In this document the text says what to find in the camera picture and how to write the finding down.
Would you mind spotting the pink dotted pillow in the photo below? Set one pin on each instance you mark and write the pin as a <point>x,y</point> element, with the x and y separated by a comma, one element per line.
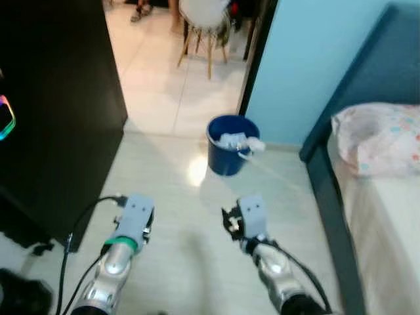
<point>377,138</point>

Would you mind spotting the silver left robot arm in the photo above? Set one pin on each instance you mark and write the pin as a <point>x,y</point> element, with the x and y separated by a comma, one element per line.
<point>111,269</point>

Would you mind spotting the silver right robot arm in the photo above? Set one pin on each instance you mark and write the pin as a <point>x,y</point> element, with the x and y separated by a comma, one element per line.
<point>275,269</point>

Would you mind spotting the blue plastic bucket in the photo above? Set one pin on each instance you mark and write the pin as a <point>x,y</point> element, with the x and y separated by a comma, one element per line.
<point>226,161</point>

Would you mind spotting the crumpled white paper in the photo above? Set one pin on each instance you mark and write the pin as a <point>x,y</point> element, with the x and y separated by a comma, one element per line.
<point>231,141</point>

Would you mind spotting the black bag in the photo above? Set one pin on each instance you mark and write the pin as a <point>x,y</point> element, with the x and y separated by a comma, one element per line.
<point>23,295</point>

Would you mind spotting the black wardrobe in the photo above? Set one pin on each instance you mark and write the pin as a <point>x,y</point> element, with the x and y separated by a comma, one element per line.
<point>59,98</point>

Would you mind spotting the white chair with wooden legs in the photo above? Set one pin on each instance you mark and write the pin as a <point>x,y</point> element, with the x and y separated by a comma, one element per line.
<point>205,13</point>

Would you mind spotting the person in dark sandals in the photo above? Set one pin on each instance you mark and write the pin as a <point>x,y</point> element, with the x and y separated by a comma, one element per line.
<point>141,12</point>

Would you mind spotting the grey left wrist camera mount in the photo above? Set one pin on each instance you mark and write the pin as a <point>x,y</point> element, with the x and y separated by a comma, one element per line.
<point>134,216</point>

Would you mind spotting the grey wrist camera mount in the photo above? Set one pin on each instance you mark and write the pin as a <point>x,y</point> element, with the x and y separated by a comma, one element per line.
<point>134,216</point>
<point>252,213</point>

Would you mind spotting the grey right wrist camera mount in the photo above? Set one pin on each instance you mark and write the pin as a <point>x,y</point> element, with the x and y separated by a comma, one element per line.
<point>252,213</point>

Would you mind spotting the black door frame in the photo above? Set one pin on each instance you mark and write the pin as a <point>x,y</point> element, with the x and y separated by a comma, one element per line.
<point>257,59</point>

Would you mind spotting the blue bed frame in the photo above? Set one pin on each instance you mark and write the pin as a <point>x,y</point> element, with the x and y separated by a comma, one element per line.
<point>367,65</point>

